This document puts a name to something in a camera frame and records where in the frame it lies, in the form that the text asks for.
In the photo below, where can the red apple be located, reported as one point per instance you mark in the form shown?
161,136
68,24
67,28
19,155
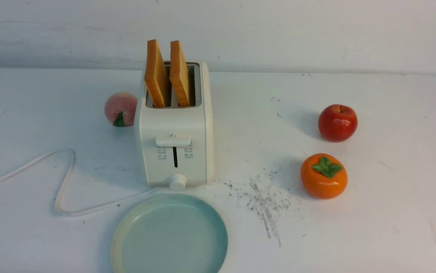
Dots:
337,123

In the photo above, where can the pink peach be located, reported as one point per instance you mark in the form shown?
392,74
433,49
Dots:
120,109

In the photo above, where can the toast slice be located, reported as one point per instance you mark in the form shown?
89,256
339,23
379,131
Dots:
179,75
155,76

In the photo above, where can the orange persimmon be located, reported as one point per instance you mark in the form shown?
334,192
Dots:
323,176

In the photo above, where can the white two-slot toaster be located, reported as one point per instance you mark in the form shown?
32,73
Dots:
175,143

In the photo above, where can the light blue round plate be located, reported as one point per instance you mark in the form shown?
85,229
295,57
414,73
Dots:
170,233

